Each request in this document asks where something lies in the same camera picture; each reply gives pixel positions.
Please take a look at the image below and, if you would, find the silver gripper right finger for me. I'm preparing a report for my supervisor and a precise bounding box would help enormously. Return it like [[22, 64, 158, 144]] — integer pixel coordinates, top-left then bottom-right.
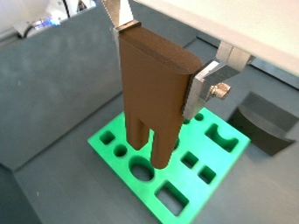
[[181, 41, 254, 120]]

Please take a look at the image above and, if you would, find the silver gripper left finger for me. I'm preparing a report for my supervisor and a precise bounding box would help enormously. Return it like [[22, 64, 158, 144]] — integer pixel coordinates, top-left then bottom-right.
[[101, 0, 141, 70]]

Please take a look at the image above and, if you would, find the brown two-pronged peg object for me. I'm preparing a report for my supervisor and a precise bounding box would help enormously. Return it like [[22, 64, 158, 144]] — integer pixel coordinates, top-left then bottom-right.
[[118, 26, 201, 169]]

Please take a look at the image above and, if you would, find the dark grey wedge block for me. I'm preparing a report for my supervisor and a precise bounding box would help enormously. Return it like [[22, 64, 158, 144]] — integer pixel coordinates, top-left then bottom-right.
[[228, 92, 299, 156]]

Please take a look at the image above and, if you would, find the green shape-sorting board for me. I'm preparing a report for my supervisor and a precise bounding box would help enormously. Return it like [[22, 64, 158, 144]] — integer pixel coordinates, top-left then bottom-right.
[[88, 108, 249, 224]]

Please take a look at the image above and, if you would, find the grey cables and clutter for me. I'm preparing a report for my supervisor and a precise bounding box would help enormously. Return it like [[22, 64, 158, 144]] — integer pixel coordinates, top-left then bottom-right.
[[10, 0, 97, 39]]

